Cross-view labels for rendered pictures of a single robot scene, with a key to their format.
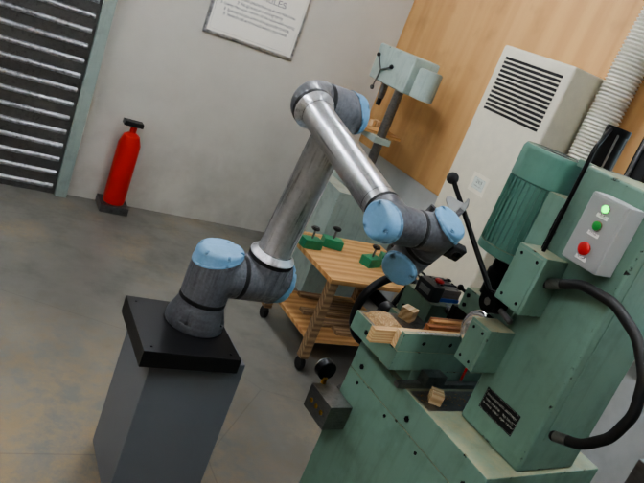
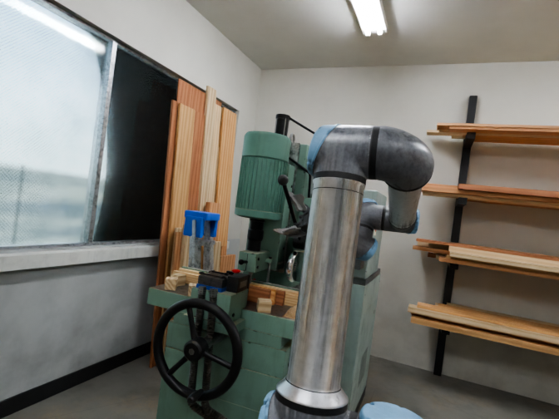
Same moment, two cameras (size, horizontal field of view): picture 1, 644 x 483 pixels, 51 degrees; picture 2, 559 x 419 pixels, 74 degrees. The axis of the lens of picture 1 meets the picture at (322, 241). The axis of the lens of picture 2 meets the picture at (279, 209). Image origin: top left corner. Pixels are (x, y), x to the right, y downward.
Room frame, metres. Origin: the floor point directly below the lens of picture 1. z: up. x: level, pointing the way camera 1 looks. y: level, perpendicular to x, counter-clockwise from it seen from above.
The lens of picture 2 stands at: (2.55, 0.69, 1.24)
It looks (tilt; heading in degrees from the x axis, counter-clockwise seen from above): 0 degrees down; 235
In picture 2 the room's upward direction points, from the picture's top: 7 degrees clockwise
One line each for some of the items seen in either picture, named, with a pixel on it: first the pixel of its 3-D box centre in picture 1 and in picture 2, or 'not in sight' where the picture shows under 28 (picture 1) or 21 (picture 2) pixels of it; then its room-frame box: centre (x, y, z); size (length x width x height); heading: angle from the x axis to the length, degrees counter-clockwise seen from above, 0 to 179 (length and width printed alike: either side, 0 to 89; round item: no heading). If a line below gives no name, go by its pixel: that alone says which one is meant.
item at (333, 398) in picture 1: (327, 405); not in sight; (1.78, -0.19, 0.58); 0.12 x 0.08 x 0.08; 36
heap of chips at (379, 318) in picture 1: (387, 320); (300, 310); (1.75, -0.25, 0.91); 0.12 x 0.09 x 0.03; 36
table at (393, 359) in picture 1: (440, 334); (229, 309); (1.92, -0.44, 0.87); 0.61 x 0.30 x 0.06; 126
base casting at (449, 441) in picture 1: (468, 413); (254, 326); (1.72, -0.56, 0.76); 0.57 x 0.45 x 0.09; 36
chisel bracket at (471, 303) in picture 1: (484, 311); (254, 262); (1.80, -0.50, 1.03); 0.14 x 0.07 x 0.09; 36
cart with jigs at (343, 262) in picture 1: (343, 293); not in sight; (3.37, -0.21, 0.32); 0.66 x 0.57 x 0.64; 124
